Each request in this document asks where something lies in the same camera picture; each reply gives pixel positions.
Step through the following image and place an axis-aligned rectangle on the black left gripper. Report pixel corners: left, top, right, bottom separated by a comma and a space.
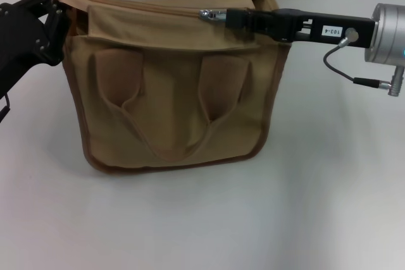
0, 0, 72, 95

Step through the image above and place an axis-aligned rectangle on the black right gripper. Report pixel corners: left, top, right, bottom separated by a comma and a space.
225, 7, 377, 51

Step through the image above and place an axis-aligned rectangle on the silver metal zipper pull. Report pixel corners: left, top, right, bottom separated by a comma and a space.
198, 8, 229, 25

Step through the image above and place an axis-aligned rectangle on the khaki canvas food bag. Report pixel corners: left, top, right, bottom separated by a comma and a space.
51, 0, 292, 176

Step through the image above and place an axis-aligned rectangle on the left gripper cable with plug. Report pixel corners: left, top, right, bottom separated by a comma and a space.
0, 92, 12, 125

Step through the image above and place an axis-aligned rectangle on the gripper cable with plug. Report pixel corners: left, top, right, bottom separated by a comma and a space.
322, 27, 405, 97
0, 92, 12, 125

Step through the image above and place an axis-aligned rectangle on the right gripper cable with plug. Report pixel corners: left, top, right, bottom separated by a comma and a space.
322, 27, 405, 97

